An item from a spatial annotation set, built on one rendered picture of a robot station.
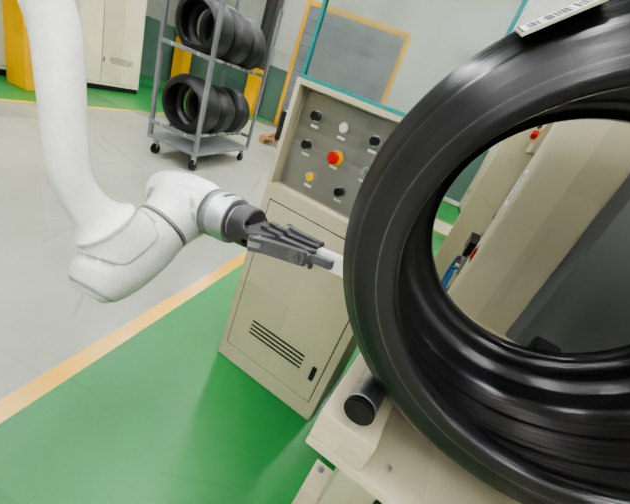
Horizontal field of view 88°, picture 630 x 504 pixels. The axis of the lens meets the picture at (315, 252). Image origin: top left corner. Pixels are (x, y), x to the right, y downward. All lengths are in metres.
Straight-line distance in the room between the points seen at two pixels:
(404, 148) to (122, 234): 0.43
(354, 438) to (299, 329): 0.89
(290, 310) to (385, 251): 1.02
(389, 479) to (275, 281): 0.92
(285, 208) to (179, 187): 0.65
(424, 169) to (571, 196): 0.42
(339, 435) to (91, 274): 0.44
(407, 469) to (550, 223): 0.49
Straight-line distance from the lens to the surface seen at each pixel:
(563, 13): 0.38
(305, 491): 1.47
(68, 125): 0.58
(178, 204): 0.63
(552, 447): 0.64
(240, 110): 4.70
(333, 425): 0.54
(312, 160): 1.23
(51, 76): 0.59
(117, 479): 1.41
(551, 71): 0.36
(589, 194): 0.75
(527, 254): 0.75
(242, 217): 0.58
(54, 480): 1.43
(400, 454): 0.63
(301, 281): 1.28
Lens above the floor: 1.25
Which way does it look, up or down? 25 degrees down
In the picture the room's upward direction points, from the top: 22 degrees clockwise
